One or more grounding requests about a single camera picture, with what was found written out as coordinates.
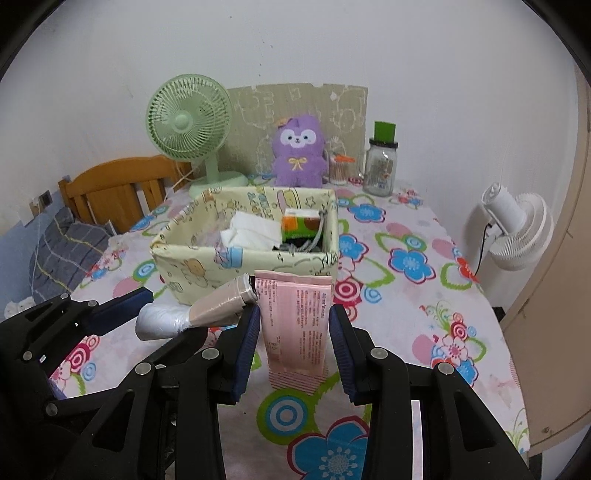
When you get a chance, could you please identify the beige and white socks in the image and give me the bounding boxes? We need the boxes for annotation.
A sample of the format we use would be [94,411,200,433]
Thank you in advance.
[135,274,257,341]

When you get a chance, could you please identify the yellow cartoon fabric storage box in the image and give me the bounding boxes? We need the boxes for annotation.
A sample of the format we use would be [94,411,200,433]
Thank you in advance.
[150,186,339,305]

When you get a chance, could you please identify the pink paper packet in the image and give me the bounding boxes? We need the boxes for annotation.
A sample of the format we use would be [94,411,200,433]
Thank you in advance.
[254,270,334,395]

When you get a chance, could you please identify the white cloth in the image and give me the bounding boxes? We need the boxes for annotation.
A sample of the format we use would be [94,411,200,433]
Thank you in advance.
[226,211,281,251]

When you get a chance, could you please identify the yellow cartoon tissue pack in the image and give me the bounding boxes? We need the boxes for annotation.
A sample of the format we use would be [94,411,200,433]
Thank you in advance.
[280,208,324,242]

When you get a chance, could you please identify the clear plastic zip bag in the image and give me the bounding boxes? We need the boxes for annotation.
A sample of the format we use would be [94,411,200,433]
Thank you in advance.
[189,229,232,249]

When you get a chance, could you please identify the grey plaid pillow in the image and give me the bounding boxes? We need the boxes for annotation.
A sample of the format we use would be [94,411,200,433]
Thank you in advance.
[29,207,112,304]

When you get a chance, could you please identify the floral tablecloth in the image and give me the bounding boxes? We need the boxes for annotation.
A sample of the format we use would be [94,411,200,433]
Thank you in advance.
[51,181,530,479]

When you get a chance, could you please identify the wooden chair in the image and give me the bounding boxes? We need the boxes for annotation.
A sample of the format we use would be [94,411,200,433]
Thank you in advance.
[58,155,191,233]

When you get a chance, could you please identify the purple plush toy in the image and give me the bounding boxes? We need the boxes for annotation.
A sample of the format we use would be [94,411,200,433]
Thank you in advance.
[271,114,328,189]

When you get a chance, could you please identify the white standing fan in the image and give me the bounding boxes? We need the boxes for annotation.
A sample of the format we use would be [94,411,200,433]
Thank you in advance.
[467,182,554,273]

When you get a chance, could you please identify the green desk fan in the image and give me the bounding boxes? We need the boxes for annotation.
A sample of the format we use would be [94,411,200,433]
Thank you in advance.
[145,74,249,199]

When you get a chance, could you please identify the cotton swab container orange lid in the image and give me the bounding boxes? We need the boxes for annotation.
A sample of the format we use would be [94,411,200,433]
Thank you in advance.
[329,154,358,185]

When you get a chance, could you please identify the glass jar green lid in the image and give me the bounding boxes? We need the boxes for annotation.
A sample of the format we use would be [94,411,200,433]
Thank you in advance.
[363,121,399,197]

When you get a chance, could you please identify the beige cartoon cardboard panel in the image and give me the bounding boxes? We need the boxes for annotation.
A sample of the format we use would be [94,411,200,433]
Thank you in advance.
[218,83,369,175]

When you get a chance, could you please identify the wall power socket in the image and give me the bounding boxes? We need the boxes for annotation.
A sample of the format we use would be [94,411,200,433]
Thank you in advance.
[39,191,53,209]

